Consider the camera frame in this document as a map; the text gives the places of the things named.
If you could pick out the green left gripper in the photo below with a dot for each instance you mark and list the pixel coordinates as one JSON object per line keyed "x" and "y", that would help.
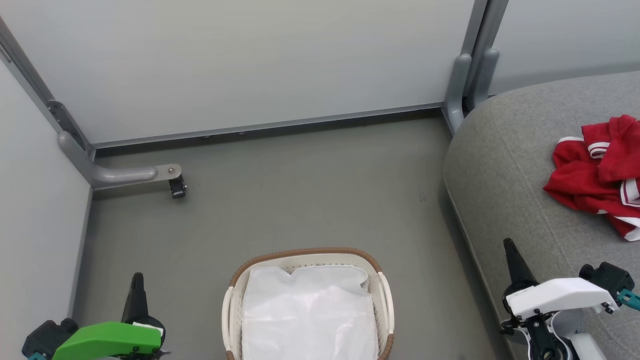
{"x": 110, "y": 340}

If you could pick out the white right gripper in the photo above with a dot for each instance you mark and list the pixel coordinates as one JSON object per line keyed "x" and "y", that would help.
{"x": 560, "y": 297}

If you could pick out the red white sports garment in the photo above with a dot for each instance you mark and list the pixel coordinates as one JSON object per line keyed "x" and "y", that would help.
{"x": 580, "y": 175}

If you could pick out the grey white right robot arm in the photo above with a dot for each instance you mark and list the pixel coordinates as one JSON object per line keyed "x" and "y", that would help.
{"x": 585, "y": 347}

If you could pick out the white basket with brown rim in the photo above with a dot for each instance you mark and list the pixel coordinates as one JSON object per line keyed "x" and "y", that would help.
{"x": 385, "y": 300}

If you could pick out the white basket liner cloth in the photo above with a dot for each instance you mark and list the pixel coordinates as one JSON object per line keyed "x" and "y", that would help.
{"x": 310, "y": 315}

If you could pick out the grey fabric sofa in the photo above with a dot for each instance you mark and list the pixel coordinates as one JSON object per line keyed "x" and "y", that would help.
{"x": 525, "y": 200}

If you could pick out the black caster wheel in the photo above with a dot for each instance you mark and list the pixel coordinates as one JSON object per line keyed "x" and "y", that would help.
{"x": 177, "y": 187}

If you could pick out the grey metal foot with caster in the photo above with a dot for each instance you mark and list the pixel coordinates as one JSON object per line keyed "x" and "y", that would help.
{"x": 122, "y": 175}

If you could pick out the grey metal partition foot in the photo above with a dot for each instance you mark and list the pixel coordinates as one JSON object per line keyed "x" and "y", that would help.
{"x": 486, "y": 75}
{"x": 456, "y": 95}

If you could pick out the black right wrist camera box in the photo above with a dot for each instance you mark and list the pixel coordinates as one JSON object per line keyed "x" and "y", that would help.
{"x": 607, "y": 277}

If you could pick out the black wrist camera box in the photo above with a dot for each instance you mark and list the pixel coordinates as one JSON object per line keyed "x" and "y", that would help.
{"x": 47, "y": 337}
{"x": 607, "y": 277}

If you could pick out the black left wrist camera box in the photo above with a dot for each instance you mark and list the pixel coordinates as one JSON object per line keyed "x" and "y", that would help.
{"x": 47, "y": 337}

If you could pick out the dark grey hinge bracket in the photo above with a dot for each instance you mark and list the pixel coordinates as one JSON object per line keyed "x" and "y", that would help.
{"x": 67, "y": 122}

